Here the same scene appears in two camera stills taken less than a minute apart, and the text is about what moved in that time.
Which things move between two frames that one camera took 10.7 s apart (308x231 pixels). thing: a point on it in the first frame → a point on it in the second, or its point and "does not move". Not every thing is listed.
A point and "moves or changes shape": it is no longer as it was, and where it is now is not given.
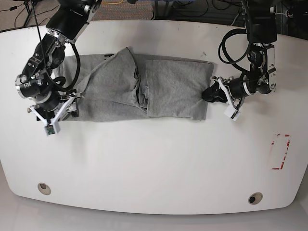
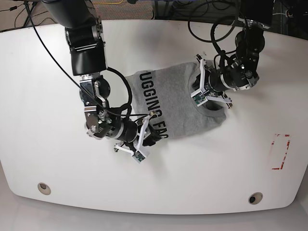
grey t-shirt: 124,84 moves or changes shape
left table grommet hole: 44,188 does not move
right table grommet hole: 255,198 does not move
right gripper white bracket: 53,122 → 139,155
